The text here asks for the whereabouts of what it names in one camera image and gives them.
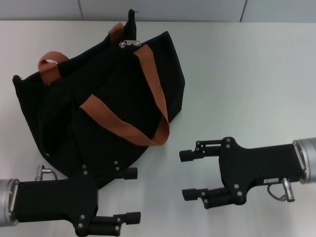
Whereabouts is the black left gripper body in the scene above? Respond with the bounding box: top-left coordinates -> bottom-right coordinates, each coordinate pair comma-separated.
11,164 -> 99,237

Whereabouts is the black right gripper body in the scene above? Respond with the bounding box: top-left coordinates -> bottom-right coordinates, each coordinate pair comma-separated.
218,136 -> 306,206

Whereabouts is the black bag with brown handles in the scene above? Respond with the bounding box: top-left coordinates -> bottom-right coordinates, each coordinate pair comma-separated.
12,9 -> 186,188

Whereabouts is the silver zipper pull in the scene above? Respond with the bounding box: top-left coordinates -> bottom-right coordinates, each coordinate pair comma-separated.
118,39 -> 142,48

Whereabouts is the left gripper cable with plug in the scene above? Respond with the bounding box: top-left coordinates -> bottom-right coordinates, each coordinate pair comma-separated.
36,165 -> 58,180

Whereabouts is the gripper cable with plug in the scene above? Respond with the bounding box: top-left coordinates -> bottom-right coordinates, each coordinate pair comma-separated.
268,177 -> 296,202
36,165 -> 58,180

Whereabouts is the right gripper cable with plug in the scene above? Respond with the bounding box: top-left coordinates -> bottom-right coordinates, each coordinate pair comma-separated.
268,177 -> 296,202

